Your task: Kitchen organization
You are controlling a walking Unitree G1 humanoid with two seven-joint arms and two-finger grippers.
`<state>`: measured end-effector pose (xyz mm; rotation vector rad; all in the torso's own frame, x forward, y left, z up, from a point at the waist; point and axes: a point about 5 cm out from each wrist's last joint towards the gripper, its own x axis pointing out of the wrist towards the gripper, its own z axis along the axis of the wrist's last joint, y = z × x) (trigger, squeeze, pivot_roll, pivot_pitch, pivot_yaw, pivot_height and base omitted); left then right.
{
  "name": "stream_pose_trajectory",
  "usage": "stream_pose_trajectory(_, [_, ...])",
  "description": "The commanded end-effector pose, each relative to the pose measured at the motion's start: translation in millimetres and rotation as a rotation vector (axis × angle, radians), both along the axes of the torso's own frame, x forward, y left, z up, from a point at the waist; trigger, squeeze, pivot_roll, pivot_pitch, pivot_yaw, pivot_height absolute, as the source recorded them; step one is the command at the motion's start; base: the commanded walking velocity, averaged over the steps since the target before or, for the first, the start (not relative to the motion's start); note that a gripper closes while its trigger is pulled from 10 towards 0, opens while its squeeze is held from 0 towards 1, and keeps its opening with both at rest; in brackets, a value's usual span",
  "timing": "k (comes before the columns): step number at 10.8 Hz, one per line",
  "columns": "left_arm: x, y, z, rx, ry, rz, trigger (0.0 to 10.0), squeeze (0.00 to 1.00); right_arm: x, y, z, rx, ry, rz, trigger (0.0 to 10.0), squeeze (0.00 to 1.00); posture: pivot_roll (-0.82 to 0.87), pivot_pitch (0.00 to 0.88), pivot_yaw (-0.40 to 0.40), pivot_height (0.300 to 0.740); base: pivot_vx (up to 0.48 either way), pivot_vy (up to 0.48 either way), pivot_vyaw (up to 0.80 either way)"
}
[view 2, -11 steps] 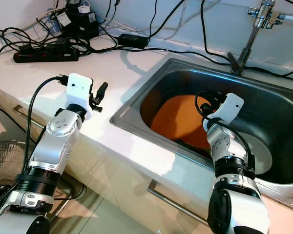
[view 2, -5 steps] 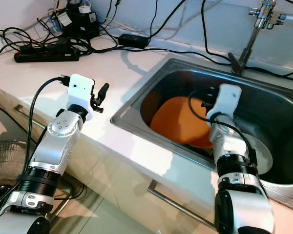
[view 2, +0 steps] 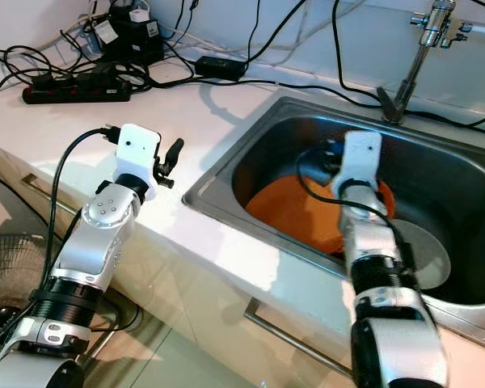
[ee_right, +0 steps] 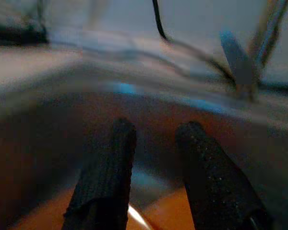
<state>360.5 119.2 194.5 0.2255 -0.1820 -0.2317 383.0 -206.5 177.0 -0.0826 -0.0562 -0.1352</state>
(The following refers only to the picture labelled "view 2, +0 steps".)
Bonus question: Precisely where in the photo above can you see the orange plastic plate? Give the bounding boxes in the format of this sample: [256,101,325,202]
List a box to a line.
[247,176,348,255]

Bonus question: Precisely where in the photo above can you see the beige kitchen base cabinet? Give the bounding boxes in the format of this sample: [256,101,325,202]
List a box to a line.
[0,137,365,388]

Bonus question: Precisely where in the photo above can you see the black power adapter brick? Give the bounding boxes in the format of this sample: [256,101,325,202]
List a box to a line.
[196,55,249,79]

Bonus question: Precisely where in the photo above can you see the stainless steel sink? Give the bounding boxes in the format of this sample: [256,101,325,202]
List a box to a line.
[183,97,485,332]

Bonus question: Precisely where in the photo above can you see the black power strip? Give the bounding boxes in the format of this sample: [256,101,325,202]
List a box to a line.
[22,74,133,103]

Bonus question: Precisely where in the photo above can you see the black charger box white labels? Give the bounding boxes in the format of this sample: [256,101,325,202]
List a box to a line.
[95,4,164,65]

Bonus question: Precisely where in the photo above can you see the chrome sink faucet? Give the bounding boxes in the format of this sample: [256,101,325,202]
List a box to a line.
[376,0,474,124]

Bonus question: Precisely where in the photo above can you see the white bowl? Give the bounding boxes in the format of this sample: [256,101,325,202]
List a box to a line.
[388,218,452,290]

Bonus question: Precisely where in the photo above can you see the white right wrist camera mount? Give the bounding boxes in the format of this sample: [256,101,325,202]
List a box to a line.
[331,131,383,199]

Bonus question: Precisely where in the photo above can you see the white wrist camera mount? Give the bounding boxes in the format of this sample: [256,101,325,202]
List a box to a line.
[116,124,161,195]
[331,131,383,199]

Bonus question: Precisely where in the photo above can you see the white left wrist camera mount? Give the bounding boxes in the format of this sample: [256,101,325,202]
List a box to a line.
[116,124,161,195]

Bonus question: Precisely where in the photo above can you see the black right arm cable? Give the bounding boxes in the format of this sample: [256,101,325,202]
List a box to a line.
[297,150,417,276]

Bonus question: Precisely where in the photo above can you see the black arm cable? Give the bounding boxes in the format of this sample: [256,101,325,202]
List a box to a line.
[297,150,417,276]
[0,126,120,381]

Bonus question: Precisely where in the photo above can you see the black cable hanging down wall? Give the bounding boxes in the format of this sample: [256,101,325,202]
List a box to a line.
[330,0,385,106]

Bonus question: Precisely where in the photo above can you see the short metal cabinet handle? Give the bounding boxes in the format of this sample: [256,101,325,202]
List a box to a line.
[20,174,86,215]

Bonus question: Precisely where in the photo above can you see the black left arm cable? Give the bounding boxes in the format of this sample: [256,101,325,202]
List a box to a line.
[0,126,120,381]

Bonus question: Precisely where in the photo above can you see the long metal cabinet handle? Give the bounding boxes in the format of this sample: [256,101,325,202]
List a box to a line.
[244,297,356,379]

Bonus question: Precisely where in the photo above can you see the floor fan with wire grille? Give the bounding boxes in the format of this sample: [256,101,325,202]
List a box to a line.
[0,234,65,356]

